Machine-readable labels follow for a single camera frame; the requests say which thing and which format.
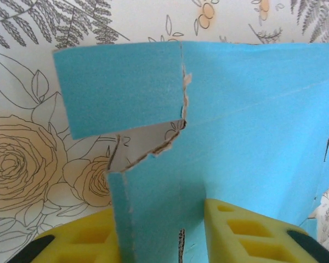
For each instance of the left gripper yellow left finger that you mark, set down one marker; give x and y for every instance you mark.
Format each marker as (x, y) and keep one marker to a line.
(79, 241)

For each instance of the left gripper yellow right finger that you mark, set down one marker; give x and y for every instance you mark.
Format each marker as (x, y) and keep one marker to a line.
(252, 235)

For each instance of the blue and white paper box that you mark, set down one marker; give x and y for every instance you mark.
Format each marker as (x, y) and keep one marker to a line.
(235, 109)

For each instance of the floral patterned table cover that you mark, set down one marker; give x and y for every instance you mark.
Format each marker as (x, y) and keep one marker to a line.
(22, 153)

